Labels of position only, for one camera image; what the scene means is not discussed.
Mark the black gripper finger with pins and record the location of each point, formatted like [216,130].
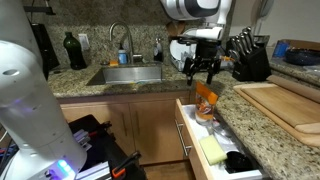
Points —
[210,76]
[190,77]

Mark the curved steel faucet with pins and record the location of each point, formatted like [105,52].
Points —
[128,40]

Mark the black knife block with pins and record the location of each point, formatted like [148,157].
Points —
[251,63]

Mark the dark blue bowl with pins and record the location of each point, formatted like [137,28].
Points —
[301,56]

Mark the orange food packet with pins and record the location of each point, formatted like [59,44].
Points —
[205,100]

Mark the clear bag of cutlery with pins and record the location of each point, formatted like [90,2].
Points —
[223,131]

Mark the large white plate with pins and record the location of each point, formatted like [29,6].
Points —
[176,50]

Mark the stainless steel sink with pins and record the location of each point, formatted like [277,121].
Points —
[131,75]

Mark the wooden spoon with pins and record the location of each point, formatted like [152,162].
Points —
[181,28]
[172,29]

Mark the grey dish rack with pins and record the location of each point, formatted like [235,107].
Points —
[180,65]

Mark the large wooden cutting board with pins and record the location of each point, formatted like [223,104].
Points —
[266,106]

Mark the black equipment cart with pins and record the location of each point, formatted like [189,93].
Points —
[100,143]

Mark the white wall outlet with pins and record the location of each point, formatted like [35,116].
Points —
[84,41]

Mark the yellow sponge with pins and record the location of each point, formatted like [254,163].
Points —
[213,150]

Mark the orange scrub sponge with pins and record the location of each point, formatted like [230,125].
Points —
[114,63]

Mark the blue soap pump bottle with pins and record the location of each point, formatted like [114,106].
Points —
[122,56]

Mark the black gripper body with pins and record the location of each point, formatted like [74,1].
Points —
[206,53]

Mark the wooden cabinet doors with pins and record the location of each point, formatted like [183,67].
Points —
[146,130]

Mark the green glass bottle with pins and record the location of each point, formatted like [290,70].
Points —
[75,53]

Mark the black bowl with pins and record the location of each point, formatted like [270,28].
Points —
[238,162]

